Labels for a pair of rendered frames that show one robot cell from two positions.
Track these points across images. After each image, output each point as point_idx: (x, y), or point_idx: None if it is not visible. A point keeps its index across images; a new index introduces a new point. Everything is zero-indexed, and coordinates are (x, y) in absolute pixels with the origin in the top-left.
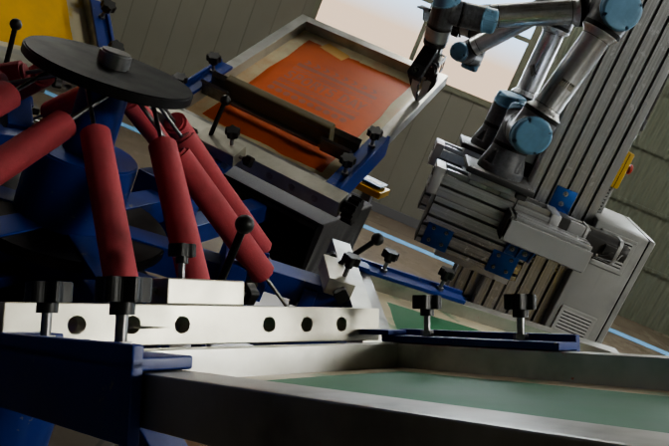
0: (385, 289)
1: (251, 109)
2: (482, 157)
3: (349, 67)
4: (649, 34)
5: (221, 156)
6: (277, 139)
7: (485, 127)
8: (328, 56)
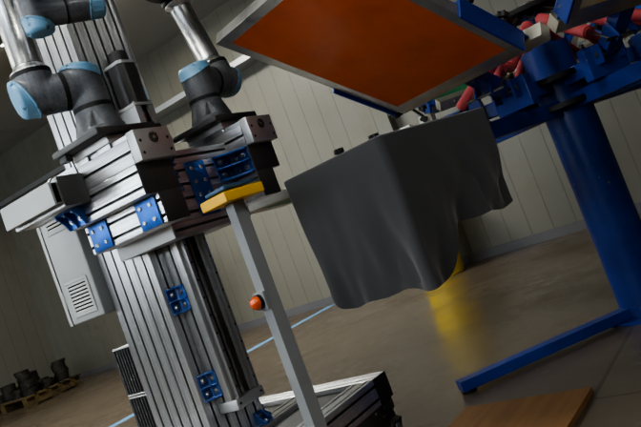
0: None
1: None
2: (228, 109)
3: (307, 16)
4: None
5: None
6: (422, 74)
7: (113, 108)
8: (324, 1)
